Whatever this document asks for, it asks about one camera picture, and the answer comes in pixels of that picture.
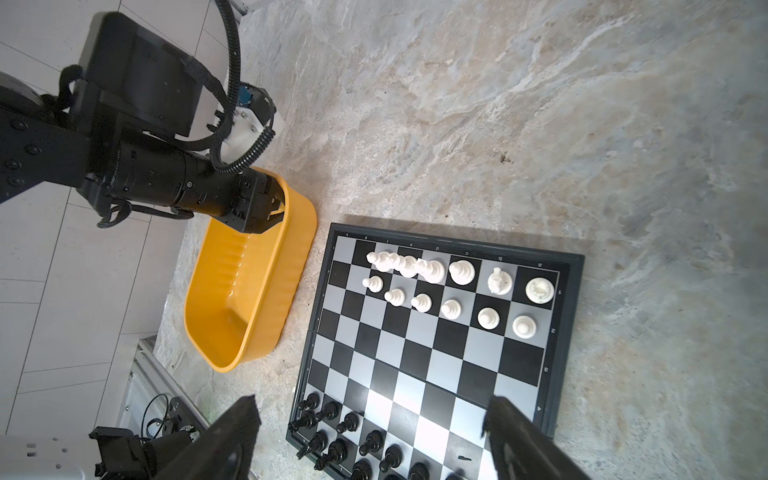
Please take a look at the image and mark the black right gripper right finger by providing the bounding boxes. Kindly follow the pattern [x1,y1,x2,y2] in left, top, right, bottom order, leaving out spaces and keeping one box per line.
[482,396,589,480]

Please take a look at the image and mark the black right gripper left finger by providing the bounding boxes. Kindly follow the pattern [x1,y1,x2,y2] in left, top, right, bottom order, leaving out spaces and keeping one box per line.
[154,395,261,479]

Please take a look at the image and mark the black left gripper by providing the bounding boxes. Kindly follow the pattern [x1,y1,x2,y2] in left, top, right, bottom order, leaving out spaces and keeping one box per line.
[227,170,286,234]

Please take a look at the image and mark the yellow plastic tub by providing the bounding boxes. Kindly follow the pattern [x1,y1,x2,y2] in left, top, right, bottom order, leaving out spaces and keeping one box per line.
[184,171,317,373]

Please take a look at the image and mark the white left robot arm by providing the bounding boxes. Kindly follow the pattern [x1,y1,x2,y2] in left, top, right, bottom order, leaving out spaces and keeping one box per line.
[1,1,287,234]

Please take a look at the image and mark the white pawn front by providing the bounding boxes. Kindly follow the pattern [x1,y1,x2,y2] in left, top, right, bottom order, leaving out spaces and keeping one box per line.
[512,315,537,339]

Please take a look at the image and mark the white pawn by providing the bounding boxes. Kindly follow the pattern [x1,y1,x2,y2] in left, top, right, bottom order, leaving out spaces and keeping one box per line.
[384,288,406,307]
[512,315,537,339]
[440,298,462,321]
[411,293,432,313]
[477,307,500,330]

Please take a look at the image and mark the black white chessboard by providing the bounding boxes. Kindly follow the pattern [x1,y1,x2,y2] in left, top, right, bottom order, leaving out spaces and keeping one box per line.
[286,223,585,479]

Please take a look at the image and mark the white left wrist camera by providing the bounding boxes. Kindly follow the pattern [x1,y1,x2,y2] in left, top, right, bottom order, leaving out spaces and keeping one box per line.
[220,82,279,164]

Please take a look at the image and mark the aluminium rail frame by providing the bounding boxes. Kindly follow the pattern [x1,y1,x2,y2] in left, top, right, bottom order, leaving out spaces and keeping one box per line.
[116,335,209,440]

